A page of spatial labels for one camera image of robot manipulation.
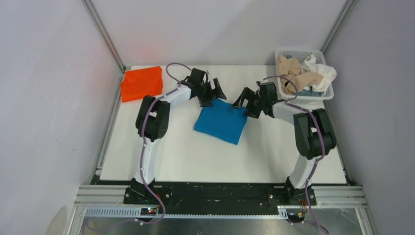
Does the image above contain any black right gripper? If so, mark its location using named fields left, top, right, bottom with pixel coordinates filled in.
left=231, top=87, right=266, bottom=118

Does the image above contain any controller board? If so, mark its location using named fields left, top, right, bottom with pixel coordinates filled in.
left=287, top=212, right=306, bottom=225
left=139, top=207, right=158, bottom=216

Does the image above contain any right controller board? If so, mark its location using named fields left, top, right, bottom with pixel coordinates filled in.
left=287, top=212, right=306, bottom=225

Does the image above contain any right aluminium frame post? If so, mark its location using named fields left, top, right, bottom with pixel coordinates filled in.
left=321, top=0, right=358, bottom=54

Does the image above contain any beige t shirt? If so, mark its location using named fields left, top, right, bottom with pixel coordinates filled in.
left=277, top=54, right=323, bottom=95

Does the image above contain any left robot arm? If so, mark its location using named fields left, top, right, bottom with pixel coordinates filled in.
left=125, top=69, right=227, bottom=204

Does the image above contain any left controller board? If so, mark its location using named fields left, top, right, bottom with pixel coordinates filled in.
left=139, top=207, right=158, bottom=216

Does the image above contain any aluminium frame post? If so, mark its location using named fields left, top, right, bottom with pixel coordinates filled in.
left=81, top=0, right=126, bottom=73
left=321, top=0, right=358, bottom=54

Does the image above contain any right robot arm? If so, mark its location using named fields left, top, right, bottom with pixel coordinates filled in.
left=231, top=82, right=337, bottom=205

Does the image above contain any left aluminium frame post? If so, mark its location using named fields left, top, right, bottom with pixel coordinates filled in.
left=81, top=0, right=126, bottom=73

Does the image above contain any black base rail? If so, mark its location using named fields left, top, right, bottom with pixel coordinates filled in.
left=123, top=180, right=317, bottom=216

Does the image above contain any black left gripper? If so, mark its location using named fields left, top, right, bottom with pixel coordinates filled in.
left=197, top=78, right=226, bottom=107

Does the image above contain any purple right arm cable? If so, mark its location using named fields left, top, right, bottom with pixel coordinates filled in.
left=263, top=75, right=330, bottom=235

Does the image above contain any white plastic laundry basket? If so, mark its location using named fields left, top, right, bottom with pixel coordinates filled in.
left=275, top=48, right=334, bottom=103

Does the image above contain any light blue t shirt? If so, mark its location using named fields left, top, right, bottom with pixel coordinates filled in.
left=298, top=87, right=324, bottom=97

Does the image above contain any folded orange t shirt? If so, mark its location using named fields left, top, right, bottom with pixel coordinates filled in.
left=120, top=66, right=163, bottom=102

